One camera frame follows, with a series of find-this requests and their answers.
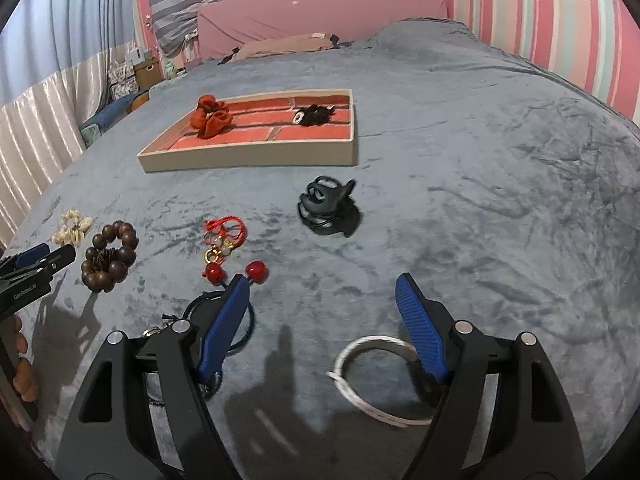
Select black hair tie red beads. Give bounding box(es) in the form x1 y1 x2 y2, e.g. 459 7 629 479
180 260 270 356

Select wooden bead bracelet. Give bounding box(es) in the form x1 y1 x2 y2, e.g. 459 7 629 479
81 221 138 292

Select cream scrunchie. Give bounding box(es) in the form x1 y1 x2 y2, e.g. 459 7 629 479
52 210 94 247

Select patterned white box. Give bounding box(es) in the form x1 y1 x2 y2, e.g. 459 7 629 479
107 62 137 100

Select brick print tray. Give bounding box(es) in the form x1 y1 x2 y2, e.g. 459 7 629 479
137 88 360 174

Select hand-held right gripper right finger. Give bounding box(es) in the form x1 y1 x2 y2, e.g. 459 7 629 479
395 273 586 480

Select black hair claw clip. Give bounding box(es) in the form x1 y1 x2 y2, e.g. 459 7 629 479
297 176 362 237

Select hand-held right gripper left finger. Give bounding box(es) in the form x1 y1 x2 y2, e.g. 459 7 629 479
55 274 251 480

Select blue cushion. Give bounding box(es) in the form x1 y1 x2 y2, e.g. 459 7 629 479
80 92 138 136

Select pink headboard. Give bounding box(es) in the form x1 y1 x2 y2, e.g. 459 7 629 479
196 0 448 66

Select white strap watch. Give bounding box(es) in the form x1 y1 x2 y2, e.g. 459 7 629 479
327 335 436 428

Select cardboard box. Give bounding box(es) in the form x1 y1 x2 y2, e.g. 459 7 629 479
134 60 162 88

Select beige pillow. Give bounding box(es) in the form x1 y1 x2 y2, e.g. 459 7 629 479
235 33 336 61

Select person's left hand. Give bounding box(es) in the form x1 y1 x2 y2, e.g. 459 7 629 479
11 316 40 404

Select orange scrunchie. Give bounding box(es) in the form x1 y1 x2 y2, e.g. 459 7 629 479
189 95 234 140

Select white satin curtain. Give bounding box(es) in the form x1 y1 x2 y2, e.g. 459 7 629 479
0 50 116 246

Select red cord bracelet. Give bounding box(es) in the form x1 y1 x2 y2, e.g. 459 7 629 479
202 217 247 264

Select blue curtain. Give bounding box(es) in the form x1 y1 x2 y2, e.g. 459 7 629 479
0 0 136 106

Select grey velvet blanket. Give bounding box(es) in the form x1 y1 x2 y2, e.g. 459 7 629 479
0 20 640 480

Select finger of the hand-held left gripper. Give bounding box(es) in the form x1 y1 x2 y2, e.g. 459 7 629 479
0 245 77 293
0 243 51 273

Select black hair tie with charm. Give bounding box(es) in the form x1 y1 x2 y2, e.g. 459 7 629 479
292 104 337 127

